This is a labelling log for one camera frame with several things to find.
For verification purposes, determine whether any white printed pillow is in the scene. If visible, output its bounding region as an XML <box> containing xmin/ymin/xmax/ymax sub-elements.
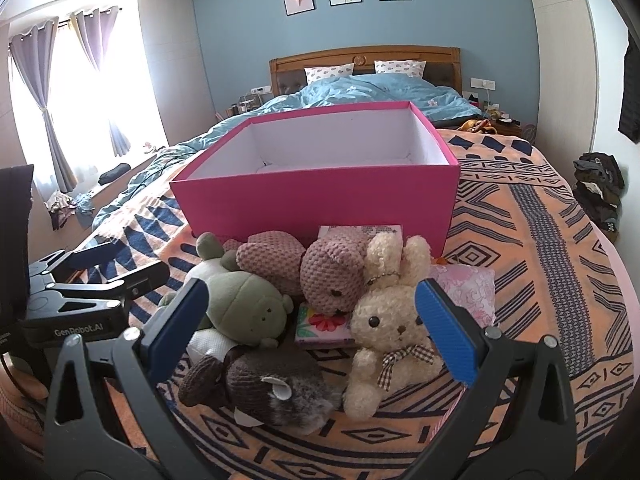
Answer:
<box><xmin>374</xmin><ymin>60</ymin><xmax>427</xmax><ymax>79</ymax></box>
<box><xmin>305</xmin><ymin>64</ymin><xmax>356</xmax><ymax>86</ymax></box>

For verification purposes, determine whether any black jacket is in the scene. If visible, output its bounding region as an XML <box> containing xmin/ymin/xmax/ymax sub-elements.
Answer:
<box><xmin>617</xmin><ymin>30</ymin><xmax>640</xmax><ymax>142</ymax></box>

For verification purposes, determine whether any pink knitted cloth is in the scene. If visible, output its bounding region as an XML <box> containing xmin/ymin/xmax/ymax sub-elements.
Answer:
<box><xmin>235</xmin><ymin>229</ymin><xmax>372</xmax><ymax>317</ymax></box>

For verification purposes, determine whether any clothes heap by window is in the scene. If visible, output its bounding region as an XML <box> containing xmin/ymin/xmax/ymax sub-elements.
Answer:
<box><xmin>44</xmin><ymin>189</ymin><xmax>97</xmax><ymax>232</ymax></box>

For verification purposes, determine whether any pink floral pouch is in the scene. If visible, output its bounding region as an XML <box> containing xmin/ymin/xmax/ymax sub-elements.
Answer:
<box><xmin>429</xmin><ymin>264</ymin><xmax>497</xmax><ymax>327</ymax></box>

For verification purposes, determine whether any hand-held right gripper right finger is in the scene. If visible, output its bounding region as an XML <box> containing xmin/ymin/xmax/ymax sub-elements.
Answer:
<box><xmin>400</xmin><ymin>279</ymin><xmax>578</xmax><ymax>480</ymax></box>

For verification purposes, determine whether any black item on windowsill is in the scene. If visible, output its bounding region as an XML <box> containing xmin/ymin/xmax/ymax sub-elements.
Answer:
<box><xmin>98</xmin><ymin>163</ymin><xmax>132</xmax><ymax>185</ymax></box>

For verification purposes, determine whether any purple curtain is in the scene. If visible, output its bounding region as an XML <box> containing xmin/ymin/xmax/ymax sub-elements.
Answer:
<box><xmin>9</xmin><ymin>19</ymin><xmax>77</xmax><ymax>194</ymax></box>
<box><xmin>74</xmin><ymin>6</ymin><xmax>133</xmax><ymax>158</ymax></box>

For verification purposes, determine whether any brown koala plush toy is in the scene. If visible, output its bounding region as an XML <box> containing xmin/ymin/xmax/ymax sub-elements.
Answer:
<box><xmin>178</xmin><ymin>345</ymin><xmax>344</xmax><ymax>429</ymax></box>

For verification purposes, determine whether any green plush toy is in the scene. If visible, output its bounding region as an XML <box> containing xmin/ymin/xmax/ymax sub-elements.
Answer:
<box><xmin>159</xmin><ymin>232</ymin><xmax>294</xmax><ymax>361</ymax></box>

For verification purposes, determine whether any wooden headboard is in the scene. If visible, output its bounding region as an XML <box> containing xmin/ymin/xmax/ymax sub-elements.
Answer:
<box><xmin>269</xmin><ymin>46</ymin><xmax>462</xmax><ymax>97</ymax></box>

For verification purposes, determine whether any bedside table with clutter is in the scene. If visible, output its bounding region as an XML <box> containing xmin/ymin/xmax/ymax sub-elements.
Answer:
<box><xmin>486</xmin><ymin>102</ymin><xmax>538</xmax><ymax>145</ymax></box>

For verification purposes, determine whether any blue duvet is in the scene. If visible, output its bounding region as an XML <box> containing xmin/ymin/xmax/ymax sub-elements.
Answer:
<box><xmin>92</xmin><ymin>74</ymin><xmax>485</xmax><ymax>228</ymax></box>

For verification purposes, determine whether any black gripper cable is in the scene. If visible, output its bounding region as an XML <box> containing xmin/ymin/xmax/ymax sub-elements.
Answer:
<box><xmin>0</xmin><ymin>352</ymin><xmax>32</xmax><ymax>397</ymax></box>

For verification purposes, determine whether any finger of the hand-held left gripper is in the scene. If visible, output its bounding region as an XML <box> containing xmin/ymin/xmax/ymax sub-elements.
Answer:
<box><xmin>30</xmin><ymin>260</ymin><xmax>171</xmax><ymax>312</ymax></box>
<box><xmin>30</xmin><ymin>234</ymin><xmax>118</xmax><ymax>286</ymax></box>

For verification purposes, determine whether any floral tissue pack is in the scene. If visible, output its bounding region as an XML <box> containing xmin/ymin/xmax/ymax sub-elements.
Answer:
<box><xmin>294</xmin><ymin>304</ymin><xmax>359</xmax><ymax>350</ymax></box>

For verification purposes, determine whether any cream rabbit plush toy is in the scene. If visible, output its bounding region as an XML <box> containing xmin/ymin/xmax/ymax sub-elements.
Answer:
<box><xmin>341</xmin><ymin>232</ymin><xmax>446</xmax><ymax>422</ymax></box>

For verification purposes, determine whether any cream wardrobe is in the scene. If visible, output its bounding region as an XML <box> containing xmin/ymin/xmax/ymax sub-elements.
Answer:
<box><xmin>520</xmin><ymin>0</ymin><xmax>603</xmax><ymax>161</ymax></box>

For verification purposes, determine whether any person's left forearm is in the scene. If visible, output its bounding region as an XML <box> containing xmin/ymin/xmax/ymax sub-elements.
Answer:
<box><xmin>0</xmin><ymin>360</ymin><xmax>53</xmax><ymax>461</ymax></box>

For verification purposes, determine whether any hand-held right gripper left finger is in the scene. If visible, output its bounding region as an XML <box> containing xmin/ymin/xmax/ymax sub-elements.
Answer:
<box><xmin>44</xmin><ymin>277</ymin><xmax>221</xmax><ymax>480</ymax></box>

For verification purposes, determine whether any pile of dark clothes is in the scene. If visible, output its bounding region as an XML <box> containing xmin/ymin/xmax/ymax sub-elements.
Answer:
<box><xmin>571</xmin><ymin>152</ymin><xmax>627</xmax><ymax>232</ymax></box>

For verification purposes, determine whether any orange patterned blanket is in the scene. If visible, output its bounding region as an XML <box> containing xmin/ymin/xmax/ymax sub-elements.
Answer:
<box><xmin>75</xmin><ymin>130</ymin><xmax>640</xmax><ymax>480</ymax></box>

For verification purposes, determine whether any pink cardboard box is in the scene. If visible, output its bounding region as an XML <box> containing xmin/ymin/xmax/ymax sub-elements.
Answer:
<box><xmin>169</xmin><ymin>101</ymin><xmax>461</xmax><ymax>257</ymax></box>

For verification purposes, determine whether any bedside shelf with bottles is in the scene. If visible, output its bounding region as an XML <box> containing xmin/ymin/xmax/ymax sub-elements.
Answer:
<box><xmin>221</xmin><ymin>92</ymin><xmax>264</xmax><ymax>117</ymax></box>

